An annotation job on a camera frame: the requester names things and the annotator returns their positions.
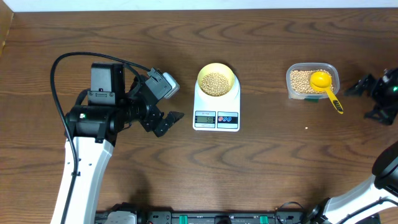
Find clear plastic container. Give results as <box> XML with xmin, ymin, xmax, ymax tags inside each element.
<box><xmin>286</xmin><ymin>62</ymin><xmax>340</xmax><ymax>100</ymax></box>

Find left black cable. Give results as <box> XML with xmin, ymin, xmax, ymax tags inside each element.
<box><xmin>50</xmin><ymin>51</ymin><xmax>152</xmax><ymax>224</ymax></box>

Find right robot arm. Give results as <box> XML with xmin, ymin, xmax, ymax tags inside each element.
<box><xmin>302</xmin><ymin>68</ymin><xmax>397</xmax><ymax>224</ymax></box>

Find white digital kitchen scale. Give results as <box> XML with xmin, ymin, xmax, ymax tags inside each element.
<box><xmin>192</xmin><ymin>75</ymin><xmax>241</xmax><ymax>132</ymax></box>

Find soybeans in bowl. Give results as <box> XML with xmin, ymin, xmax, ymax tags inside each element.
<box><xmin>200</xmin><ymin>73</ymin><xmax>231</xmax><ymax>96</ymax></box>

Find soybeans pile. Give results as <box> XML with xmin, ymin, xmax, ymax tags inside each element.
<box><xmin>290</xmin><ymin>70</ymin><xmax>331</xmax><ymax>94</ymax></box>

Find yellow bowl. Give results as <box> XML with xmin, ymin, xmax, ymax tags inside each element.
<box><xmin>197</xmin><ymin>63</ymin><xmax>235</xmax><ymax>93</ymax></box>

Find yellow measuring scoop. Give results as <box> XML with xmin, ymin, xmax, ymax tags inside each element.
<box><xmin>310</xmin><ymin>72</ymin><xmax>343</xmax><ymax>114</ymax></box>

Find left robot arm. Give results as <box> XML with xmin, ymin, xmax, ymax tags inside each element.
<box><xmin>51</xmin><ymin>62</ymin><xmax>184</xmax><ymax>223</ymax></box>

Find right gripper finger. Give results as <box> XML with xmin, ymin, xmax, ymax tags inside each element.
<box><xmin>344</xmin><ymin>74</ymin><xmax>377</xmax><ymax>96</ymax></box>
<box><xmin>364</xmin><ymin>105</ymin><xmax>397</xmax><ymax>126</ymax></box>

